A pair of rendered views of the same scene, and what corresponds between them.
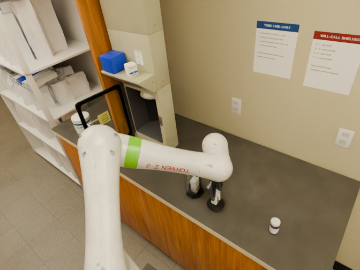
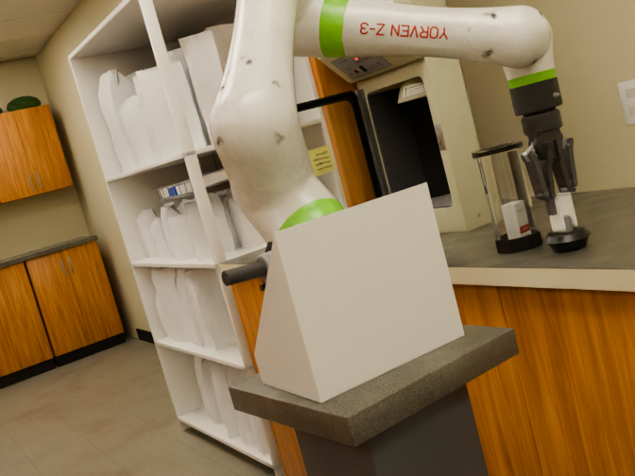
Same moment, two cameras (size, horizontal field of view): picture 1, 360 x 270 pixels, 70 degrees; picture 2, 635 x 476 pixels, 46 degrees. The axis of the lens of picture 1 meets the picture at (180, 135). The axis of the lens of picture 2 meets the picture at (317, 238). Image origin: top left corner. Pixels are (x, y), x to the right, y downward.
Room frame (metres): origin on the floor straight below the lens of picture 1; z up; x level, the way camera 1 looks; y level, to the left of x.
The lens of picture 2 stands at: (-0.73, -0.11, 1.28)
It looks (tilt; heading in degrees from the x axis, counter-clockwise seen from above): 7 degrees down; 17
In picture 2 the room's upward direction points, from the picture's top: 15 degrees counter-clockwise
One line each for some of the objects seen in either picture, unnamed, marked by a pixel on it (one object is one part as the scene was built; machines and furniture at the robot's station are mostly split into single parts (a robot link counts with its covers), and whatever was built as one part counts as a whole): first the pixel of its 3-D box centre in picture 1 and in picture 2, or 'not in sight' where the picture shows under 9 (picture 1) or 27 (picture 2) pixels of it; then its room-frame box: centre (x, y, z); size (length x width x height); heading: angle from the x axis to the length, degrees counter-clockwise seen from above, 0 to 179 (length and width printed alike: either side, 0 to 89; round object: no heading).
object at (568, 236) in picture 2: (215, 202); (566, 232); (0.82, -0.14, 0.97); 0.09 x 0.09 x 0.07
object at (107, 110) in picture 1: (106, 120); (326, 168); (1.38, 0.45, 1.19); 0.30 x 0.01 x 0.40; 129
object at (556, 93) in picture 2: not in sight; (534, 98); (0.83, -0.14, 1.25); 0.12 x 0.09 x 0.06; 47
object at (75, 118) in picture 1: (82, 124); not in sight; (1.65, 0.72, 1.01); 0.13 x 0.13 x 0.15
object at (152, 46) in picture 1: (154, 88); (429, 92); (1.48, 0.12, 1.32); 0.32 x 0.25 x 0.77; 47
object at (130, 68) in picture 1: (130, 69); not in sight; (1.31, 0.22, 1.54); 0.05 x 0.05 x 0.06; 30
